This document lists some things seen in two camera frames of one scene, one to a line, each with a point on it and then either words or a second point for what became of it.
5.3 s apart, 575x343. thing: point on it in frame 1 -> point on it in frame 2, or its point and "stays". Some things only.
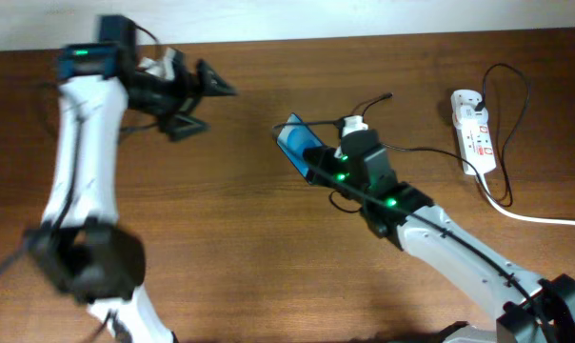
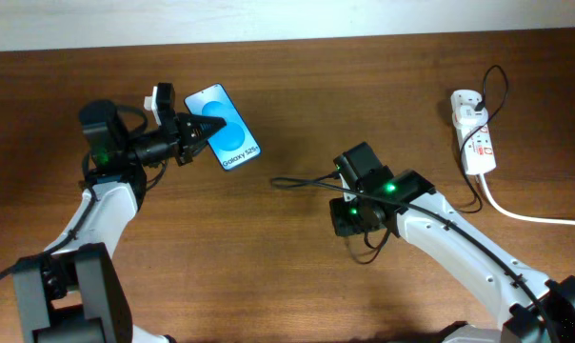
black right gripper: [325, 156] -> [343, 224]
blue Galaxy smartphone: [293, 139] -> [233, 145]
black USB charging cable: [462, 154] -> [461, 159]
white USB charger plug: [467, 115] stays
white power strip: [475, 138] stays
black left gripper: [179, 125] -> [191, 143]
